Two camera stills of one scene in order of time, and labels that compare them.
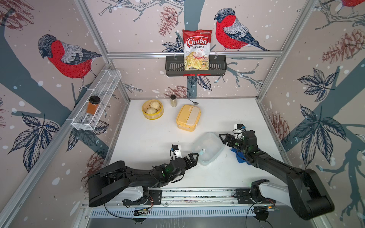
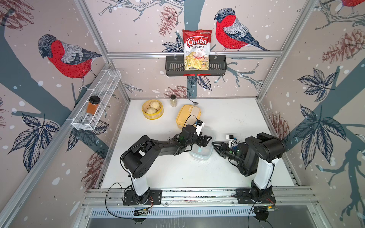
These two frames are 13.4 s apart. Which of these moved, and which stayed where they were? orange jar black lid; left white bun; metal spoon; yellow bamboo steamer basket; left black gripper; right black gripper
Moved: right black gripper; left black gripper
Stayed: left white bun; orange jar black lid; metal spoon; yellow bamboo steamer basket
